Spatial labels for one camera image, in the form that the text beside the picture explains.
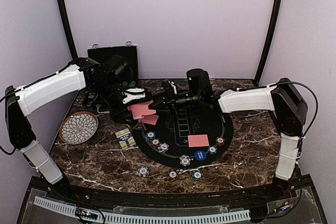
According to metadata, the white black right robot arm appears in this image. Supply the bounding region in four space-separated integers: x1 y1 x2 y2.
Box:
211 78 308 200

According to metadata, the teal chip row right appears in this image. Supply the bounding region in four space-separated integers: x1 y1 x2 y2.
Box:
129 81 136 88

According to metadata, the blue tan chip row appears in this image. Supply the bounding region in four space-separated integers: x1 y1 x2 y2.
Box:
87 93 97 104

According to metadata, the red card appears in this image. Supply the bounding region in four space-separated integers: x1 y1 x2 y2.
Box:
134 100 156 116
187 134 209 147
141 114 159 125

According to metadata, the red playing card deck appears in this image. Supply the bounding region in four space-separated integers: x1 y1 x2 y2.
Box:
128 104 143 120

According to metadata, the red chip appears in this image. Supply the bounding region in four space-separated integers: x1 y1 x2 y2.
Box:
216 137 225 146

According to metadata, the black poker chip case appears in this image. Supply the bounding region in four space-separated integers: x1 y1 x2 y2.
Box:
81 40 140 114

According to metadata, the blue small blind button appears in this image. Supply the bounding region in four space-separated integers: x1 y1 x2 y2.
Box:
194 151 207 161

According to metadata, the blue white chip stack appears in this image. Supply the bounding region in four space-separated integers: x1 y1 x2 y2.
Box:
137 166 150 178

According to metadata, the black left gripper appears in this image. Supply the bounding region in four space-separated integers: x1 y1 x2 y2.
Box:
92 79 135 125

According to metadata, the teal blue chip stack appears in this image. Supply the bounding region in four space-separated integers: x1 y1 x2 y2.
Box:
192 170 204 181

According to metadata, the red triangular all-in button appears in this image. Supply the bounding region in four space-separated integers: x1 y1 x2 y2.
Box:
132 121 146 131

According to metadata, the round black poker mat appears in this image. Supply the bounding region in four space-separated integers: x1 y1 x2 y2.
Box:
132 93 233 169

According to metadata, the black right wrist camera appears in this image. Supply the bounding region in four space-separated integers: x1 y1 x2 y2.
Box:
186 68 213 97

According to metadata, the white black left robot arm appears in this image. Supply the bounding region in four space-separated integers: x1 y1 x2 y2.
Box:
1 55 146 201

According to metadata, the floral ceramic plate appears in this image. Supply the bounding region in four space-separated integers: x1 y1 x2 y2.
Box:
59 112 99 145

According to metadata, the brown white chip stack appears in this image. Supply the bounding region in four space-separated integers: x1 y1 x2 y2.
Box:
168 170 178 179

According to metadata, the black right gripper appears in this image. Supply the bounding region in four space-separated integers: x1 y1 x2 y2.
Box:
149 86 202 117

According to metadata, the black left frame post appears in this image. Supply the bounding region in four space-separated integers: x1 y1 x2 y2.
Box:
57 0 80 59

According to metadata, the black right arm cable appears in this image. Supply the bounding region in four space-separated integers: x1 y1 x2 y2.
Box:
236 82 318 156

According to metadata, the white cable duct strip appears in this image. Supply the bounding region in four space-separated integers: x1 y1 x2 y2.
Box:
33 196 250 223

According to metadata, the white blue chip bottom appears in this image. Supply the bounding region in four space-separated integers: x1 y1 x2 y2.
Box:
180 155 191 167

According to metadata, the gold blue card box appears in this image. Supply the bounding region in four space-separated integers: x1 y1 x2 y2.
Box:
115 129 136 149

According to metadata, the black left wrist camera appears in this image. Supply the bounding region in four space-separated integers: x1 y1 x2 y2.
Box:
106 55 133 81

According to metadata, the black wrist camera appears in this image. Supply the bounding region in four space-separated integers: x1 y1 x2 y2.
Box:
106 55 133 81
186 68 213 97

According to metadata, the orange chip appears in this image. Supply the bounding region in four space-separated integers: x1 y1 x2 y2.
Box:
151 138 161 146

